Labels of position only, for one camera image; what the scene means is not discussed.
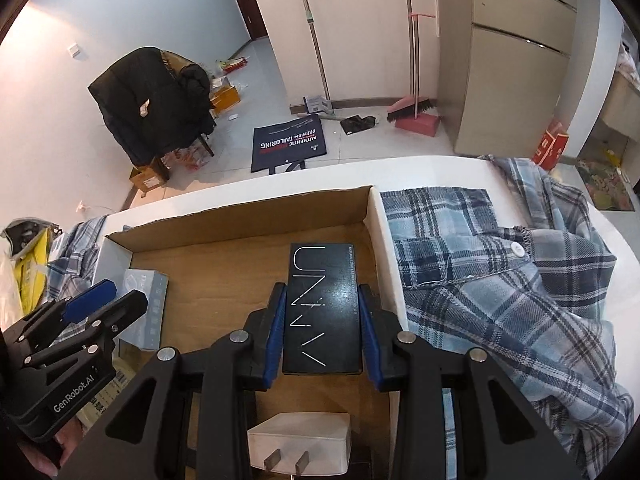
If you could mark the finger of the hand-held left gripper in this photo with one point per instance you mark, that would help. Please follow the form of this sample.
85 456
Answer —
125 310
92 300

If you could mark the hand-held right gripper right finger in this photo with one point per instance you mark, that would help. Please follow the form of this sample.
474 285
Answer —
370 340

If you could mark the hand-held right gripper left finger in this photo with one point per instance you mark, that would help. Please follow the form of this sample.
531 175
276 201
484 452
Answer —
274 340

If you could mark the light blue box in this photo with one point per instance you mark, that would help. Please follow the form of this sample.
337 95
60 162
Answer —
147 310

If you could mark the black rectangular box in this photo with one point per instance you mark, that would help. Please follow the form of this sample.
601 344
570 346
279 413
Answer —
320 310

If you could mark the shallow cardboard box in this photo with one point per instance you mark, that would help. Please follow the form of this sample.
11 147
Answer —
225 270

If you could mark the white charger plug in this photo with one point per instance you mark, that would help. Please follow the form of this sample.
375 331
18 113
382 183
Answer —
300 437

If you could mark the person's left hand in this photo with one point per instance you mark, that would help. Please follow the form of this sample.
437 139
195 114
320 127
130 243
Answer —
50 455

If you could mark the yellow box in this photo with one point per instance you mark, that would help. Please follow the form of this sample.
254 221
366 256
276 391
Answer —
30 270

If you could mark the white plastic bag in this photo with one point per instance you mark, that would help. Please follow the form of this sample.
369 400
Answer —
7 290

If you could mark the blue plaid shirt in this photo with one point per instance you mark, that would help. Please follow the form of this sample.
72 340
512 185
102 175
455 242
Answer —
500 310

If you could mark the brown cardboard box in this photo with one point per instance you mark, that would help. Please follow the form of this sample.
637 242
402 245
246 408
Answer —
147 177

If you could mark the red patterned packets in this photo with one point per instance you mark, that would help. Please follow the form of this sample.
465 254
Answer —
187 157

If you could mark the wooden chair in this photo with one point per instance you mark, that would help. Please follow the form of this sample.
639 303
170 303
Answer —
208 144

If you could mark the navy tote bag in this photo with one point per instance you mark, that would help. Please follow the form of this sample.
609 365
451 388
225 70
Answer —
290 142

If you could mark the black jacket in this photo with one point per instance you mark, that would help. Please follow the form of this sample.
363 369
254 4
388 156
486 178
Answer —
145 100

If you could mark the black plastic bag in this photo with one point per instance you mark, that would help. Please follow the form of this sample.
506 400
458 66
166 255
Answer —
357 124

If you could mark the orange box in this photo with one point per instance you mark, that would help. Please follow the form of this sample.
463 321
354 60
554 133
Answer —
225 97

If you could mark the pink broom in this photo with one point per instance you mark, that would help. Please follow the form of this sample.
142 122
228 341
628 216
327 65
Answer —
406 106

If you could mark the brown paper bag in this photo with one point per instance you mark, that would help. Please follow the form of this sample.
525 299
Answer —
180 60

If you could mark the red carton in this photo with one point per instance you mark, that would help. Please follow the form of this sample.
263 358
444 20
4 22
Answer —
550 147

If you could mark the red yellow packet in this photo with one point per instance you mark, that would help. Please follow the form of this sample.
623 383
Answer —
234 65

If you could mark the patterned floor mat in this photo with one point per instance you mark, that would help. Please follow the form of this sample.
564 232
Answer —
602 185

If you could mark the beige refrigerator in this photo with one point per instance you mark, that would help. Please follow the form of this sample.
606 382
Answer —
500 60

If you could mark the grey mop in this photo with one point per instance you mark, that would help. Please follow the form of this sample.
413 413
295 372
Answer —
312 30

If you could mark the beige vanity cabinet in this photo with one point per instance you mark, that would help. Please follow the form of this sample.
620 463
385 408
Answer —
625 102

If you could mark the pink plastic bag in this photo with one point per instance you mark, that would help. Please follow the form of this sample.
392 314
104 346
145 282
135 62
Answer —
629 60

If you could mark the white wall switch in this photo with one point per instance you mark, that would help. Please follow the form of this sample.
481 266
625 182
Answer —
74 50

